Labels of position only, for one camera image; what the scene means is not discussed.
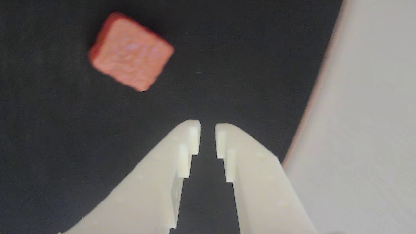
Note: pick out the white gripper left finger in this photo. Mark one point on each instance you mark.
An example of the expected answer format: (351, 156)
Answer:
(149, 185)

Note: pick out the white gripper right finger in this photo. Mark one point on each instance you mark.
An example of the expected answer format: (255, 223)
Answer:
(260, 188)

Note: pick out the red toy cube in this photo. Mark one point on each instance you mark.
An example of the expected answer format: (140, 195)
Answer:
(130, 53)

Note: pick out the white round plate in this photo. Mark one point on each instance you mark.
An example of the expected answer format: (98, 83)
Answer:
(364, 130)

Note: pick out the black mouse mat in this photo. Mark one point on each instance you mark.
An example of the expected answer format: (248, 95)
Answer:
(227, 65)

